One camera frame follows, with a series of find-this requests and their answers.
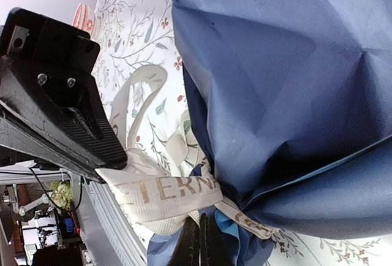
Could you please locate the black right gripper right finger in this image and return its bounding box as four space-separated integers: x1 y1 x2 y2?
200 213 233 266

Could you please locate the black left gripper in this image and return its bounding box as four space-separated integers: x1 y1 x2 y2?
1 7 127 184

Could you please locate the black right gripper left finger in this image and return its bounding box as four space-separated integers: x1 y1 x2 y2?
168 217 200 266

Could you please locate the clear plastic wrap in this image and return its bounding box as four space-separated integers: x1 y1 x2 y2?
96 65 278 240

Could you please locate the blue wrapping paper sheet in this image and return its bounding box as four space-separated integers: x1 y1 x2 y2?
148 0 391 265

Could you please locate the background flower bouquet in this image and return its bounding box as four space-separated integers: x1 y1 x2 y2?
50 180 73 210

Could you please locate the floral patterned tablecloth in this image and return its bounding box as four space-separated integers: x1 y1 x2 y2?
88 0 392 266

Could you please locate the red patterned small dish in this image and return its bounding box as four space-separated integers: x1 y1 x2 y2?
72 3 101 40

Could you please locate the front aluminium rail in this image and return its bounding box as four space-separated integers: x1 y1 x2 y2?
77 182 147 266

